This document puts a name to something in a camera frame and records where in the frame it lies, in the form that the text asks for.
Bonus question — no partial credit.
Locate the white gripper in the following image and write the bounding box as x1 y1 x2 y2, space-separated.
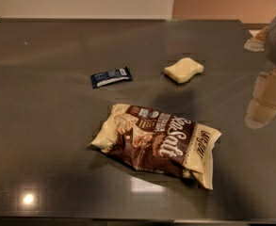
244 16 276 129

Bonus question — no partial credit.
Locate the dark blue rxbar wrapper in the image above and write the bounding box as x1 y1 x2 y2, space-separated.
90 67 133 89

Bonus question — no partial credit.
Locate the brown sea salt chip bag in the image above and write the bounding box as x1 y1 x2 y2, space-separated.
91 104 221 189

